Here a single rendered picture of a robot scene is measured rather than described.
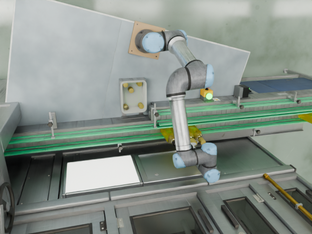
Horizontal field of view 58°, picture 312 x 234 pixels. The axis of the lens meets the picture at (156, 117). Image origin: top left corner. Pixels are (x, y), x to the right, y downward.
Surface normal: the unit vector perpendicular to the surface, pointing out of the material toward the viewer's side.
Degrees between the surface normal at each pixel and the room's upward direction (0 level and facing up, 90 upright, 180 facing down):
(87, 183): 90
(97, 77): 0
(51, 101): 0
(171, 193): 90
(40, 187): 90
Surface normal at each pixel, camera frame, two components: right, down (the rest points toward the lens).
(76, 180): 0.00, -0.93
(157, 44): 0.11, 0.32
